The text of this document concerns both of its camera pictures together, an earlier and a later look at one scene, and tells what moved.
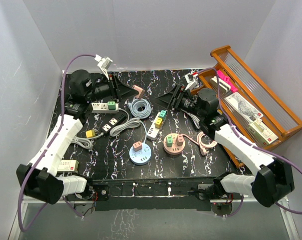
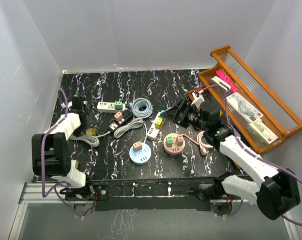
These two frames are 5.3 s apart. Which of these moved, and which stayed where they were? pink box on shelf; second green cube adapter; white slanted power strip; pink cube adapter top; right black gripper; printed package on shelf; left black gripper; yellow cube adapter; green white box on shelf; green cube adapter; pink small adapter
Moved: white slanted power strip; left black gripper; green cube adapter; right black gripper
Stayed: pink box on shelf; printed package on shelf; yellow cube adapter; pink small adapter; second green cube adapter; green white box on shelf; pink cube adapter top
